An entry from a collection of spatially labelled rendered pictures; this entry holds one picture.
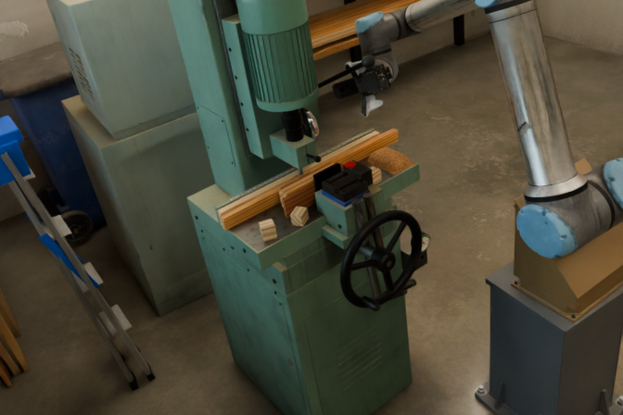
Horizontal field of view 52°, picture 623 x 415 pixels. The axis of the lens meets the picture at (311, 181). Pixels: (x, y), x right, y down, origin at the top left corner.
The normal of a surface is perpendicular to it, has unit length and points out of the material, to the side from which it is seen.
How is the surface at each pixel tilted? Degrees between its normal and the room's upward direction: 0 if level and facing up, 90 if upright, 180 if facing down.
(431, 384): 0
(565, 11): 90
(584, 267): 45
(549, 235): 93
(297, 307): 90
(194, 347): 0
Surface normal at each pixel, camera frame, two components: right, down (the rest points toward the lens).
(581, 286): 0.30, -0.34
